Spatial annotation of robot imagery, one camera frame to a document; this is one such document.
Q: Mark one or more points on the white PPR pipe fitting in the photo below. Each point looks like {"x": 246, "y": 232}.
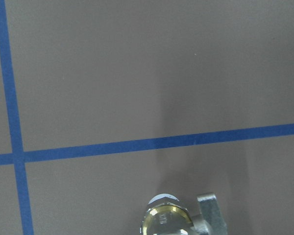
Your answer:
{"x": 165, "y": 215}

